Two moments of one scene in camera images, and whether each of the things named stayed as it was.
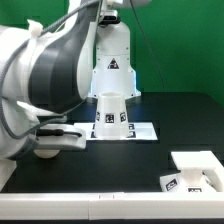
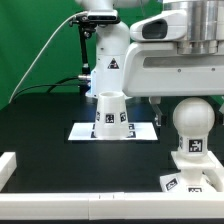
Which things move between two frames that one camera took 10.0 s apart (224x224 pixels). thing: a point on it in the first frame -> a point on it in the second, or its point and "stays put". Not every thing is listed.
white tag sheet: x=137 y=131 stays put
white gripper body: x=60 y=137 -> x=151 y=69
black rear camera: x=109 y=17 stays put
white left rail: x=7 y=168 stays put
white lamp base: x=191 y=178 stays put
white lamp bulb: x=47 y=153 -> x=193 y=119
